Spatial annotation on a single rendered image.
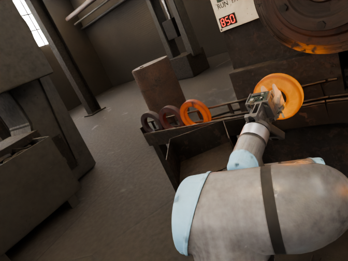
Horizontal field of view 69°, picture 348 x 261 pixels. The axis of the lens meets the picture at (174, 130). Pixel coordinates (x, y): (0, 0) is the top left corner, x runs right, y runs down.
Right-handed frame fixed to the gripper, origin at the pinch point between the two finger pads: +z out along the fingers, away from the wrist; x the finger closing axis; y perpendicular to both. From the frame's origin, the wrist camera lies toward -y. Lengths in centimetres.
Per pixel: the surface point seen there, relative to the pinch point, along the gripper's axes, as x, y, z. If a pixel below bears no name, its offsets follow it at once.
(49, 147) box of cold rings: 220, -15, -5
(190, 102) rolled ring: 53, -10, 17
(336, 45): -15.9, 0.8, 18.3
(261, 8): 4.0, 19.9, 23.5
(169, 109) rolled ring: 70, -12, 17
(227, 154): 26.4, -21.9, -8.5
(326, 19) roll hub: -16.2, 13.0, 12.9
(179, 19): 342, -61, 425
